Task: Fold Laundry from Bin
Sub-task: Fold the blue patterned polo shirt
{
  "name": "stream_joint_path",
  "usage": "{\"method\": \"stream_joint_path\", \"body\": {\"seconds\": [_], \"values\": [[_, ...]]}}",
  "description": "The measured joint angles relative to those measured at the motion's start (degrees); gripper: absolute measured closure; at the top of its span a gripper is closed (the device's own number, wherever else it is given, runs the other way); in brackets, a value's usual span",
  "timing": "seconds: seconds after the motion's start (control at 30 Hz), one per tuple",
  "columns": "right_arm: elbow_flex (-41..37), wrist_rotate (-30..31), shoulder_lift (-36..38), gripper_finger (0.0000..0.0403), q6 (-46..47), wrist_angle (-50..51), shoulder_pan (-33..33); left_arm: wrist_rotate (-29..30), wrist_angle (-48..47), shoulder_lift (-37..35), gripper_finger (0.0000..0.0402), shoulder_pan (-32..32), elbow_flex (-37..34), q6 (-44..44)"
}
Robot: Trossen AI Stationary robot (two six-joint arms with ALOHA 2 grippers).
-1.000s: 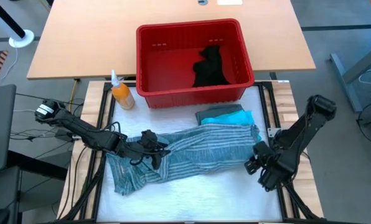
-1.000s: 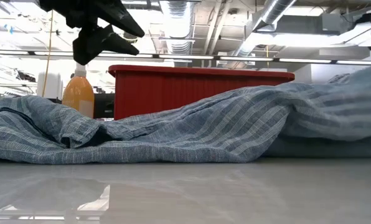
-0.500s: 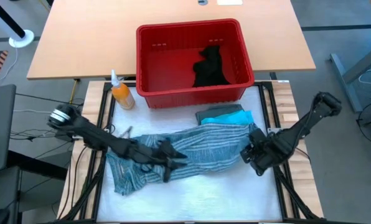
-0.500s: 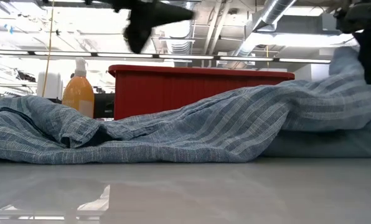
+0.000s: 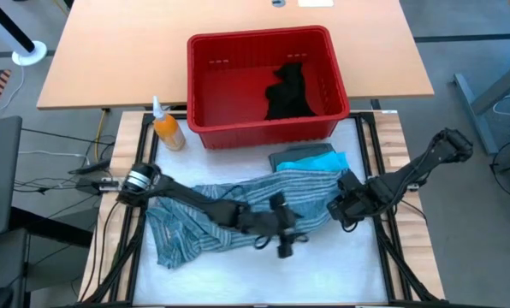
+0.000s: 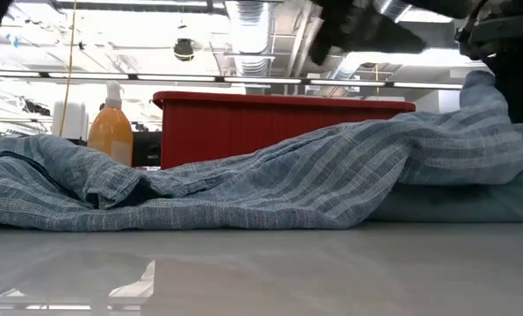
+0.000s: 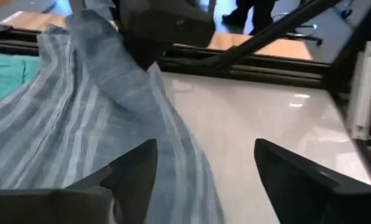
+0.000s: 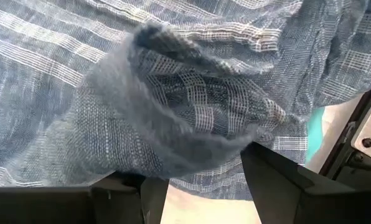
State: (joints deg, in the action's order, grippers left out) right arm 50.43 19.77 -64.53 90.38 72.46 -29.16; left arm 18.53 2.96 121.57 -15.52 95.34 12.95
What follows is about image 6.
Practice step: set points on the ceiling light strip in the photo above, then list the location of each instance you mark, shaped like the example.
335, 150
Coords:
176, 78
261, 81
9, 73
88, 75
347, 82
428, 85

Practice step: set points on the red plastic laundry bin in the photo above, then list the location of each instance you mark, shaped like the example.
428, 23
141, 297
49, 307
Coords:
244, 127

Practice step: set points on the ribbed silver ceiling duct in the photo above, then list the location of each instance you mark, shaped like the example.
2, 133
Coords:
250, 39

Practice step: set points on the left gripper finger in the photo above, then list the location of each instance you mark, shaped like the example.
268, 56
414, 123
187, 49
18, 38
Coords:
402, 44

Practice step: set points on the black ceiling dome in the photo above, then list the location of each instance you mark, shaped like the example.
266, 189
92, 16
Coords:
183, 49

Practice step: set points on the grey striped garment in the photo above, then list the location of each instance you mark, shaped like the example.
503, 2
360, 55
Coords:
288, 184

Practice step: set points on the black box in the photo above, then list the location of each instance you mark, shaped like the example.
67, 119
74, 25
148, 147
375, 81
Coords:
146, 149

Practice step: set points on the grey-green garment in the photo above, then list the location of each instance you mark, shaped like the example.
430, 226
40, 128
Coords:
463, 202

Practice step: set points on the white cylinder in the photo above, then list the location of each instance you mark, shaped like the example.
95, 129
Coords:
68, 120

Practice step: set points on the orange spray bottle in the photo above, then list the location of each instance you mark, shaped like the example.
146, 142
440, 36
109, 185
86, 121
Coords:
110, 127

